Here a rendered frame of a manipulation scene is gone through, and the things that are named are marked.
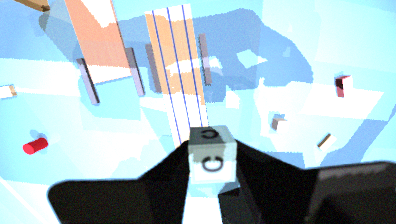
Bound red cylinder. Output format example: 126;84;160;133
23;138;48;155

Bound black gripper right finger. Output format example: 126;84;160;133
234;138;396;224

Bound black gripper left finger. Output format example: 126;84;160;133
46;140;190;224

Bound orange strip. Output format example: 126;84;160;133
145;4;208;149

